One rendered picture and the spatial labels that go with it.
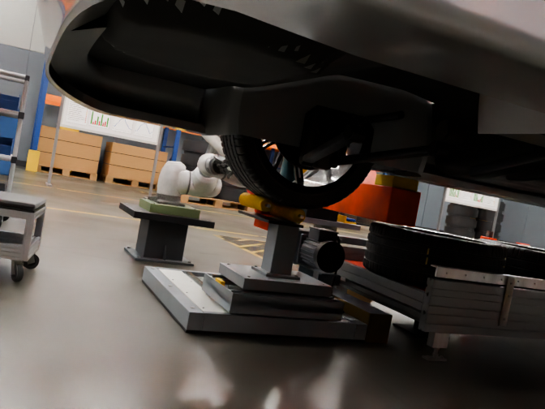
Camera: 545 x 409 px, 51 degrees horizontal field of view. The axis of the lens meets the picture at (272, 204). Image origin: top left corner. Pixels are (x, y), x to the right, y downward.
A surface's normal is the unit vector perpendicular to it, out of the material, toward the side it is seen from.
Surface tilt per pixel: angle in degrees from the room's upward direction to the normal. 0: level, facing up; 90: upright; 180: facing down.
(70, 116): 90
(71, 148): 90
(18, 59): 90
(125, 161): 90
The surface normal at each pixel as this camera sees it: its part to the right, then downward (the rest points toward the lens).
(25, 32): 0.42, 0.11
